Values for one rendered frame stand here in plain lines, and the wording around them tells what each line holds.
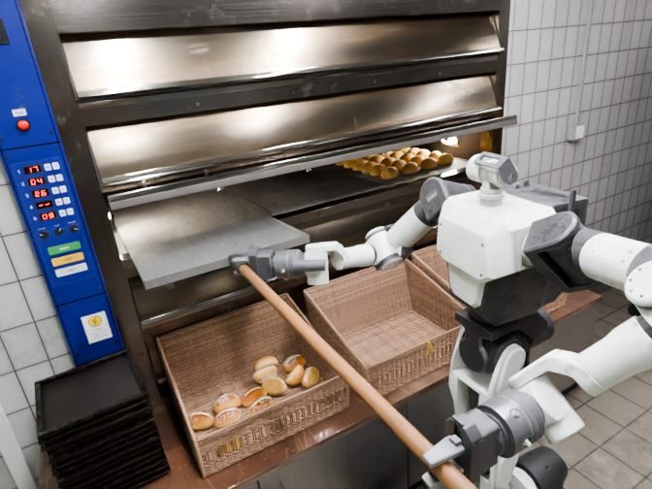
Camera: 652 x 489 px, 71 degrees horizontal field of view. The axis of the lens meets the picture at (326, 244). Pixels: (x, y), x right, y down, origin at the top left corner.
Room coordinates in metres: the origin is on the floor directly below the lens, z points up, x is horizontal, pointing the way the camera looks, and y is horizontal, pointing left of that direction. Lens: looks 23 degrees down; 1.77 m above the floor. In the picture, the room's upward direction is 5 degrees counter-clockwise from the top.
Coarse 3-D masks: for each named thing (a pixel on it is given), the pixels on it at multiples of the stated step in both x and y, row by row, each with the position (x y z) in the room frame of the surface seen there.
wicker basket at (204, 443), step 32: (224, 320) 1.58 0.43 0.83; (256, 320) 1.63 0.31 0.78; (160, 352) 1.39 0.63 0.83; (192, 352) 1.49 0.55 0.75; (224, 352) 1.53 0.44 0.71; (256, 352) 1.58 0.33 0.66; (288, 352) 1.63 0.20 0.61; (192, 384) 1.45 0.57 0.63; (224, 384) 1.49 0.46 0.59; (256, 384) 1.47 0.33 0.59; (320, 384) 1.26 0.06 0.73; (256, 416) 1.15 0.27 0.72; (288, 416) 1.28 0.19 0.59; (320, 416) 1.25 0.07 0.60; (192, 448) 1.15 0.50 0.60; (256, 448) 1.14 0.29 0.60
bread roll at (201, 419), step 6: (192, 414) 1.27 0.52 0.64; (198, 414) 1.26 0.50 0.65; (204, 414) 1.27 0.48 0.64; (210, 414) 1.27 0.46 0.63; (192, 420) 1.25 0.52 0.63; (198, 420) 1.25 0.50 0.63; (204, 420) 1.25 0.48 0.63; (210, 420) 1.26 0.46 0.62; (192, 426) 1.24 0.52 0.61; (198, 426) 1.24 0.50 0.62; (204, 426) 1.24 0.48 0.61; (210, 426) 1.25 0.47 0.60
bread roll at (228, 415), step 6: (228, 408) 1.28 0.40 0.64; (234, 408) 1.29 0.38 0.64; (222, 414) 1.26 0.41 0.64; (228, 414) 1.26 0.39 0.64; (234, 414) 1.26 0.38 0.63; (240, 414) 1.28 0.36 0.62; (216, 420) 1.25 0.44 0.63; (222, 420) 1.24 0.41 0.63; (228, 420) 1.25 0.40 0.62; (234, 420) 1.25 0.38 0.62; (216, 426) 1.24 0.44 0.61; (222, 426) 1.24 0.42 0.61
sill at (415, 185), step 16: (432, 176) 2.17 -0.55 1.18; (448, 176) 2.16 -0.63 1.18; (464, 176) 2.21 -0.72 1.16; (368, 192) 1.99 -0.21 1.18; (384, 192) 1.98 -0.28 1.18; (400, 192) 2.02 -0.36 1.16; (320, 208) 1.83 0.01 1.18; (336, 208) 1.85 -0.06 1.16; (352, 208) 1.89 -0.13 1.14; (288, 224) 1.75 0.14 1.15; (128, 256) 1.48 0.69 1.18
